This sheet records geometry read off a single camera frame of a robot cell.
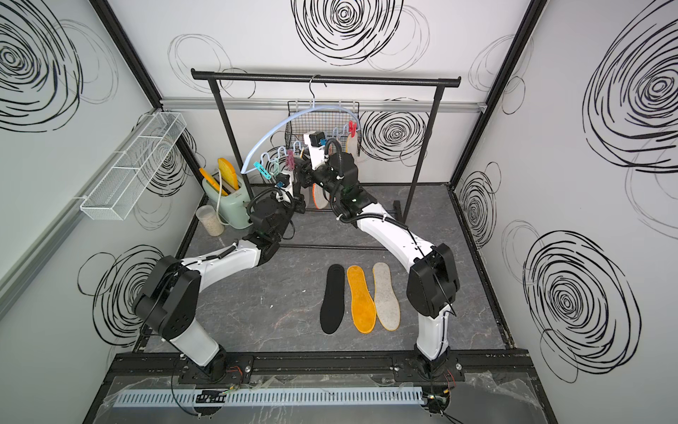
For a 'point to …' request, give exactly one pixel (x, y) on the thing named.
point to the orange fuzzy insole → (364, 306)
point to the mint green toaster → (229, 208)
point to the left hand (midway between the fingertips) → (299, 180)
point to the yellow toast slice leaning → (212, 183)
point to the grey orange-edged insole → (320, 198)
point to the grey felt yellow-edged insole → (386, 299)
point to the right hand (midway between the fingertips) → (294, 154)
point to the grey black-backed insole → (332, 310)
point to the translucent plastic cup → (210, 220)
